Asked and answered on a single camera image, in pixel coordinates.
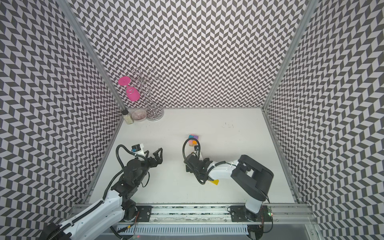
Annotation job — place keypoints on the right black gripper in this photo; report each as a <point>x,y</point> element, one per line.
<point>194,161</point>

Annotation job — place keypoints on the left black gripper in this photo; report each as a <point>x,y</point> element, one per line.
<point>159,160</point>

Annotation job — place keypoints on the yellow block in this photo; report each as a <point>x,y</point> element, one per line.
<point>214,181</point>

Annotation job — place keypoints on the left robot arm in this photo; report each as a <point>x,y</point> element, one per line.
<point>115,205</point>

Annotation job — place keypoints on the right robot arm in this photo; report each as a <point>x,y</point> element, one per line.
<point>254,178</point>

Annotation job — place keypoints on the striped ceramic bowl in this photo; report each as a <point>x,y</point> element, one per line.
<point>139,115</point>

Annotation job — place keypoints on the glass spice jar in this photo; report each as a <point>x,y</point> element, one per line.
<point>127,117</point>

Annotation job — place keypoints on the pink plastic wine glass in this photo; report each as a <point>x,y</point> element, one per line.
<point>131,92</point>

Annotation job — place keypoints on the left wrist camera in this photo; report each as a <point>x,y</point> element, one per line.
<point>138,150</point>

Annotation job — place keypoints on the chrome wire glass stand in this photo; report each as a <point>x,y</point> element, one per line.
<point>144,80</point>

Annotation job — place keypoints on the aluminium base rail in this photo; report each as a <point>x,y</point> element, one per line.
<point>216,221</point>

